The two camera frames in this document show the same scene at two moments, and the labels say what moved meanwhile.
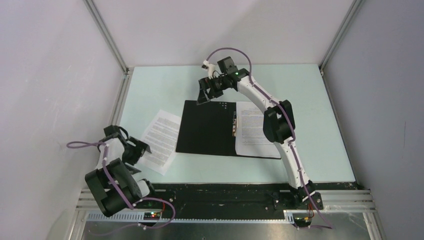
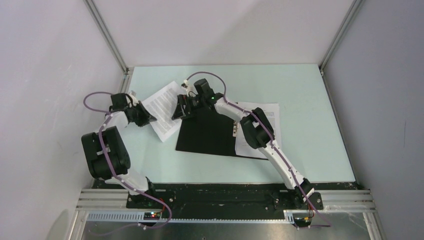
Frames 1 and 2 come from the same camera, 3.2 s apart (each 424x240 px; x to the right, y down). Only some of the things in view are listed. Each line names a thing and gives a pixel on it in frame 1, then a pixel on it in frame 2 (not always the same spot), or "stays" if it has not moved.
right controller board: x=303 y=221 stays
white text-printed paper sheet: x=161 y=136 → x=162 y=104
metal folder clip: x=234 y=124 stays
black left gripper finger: x=138 y=142 → x=150 y=118
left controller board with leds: x=152 y=216 stays
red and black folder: x=207 y=128 stays
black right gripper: x=203 y=97 → x=180 y=111
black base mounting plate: x=261 y=197 stays
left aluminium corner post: x=107 y=33 stays
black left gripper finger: x=132 y=169 → x=143 y=122
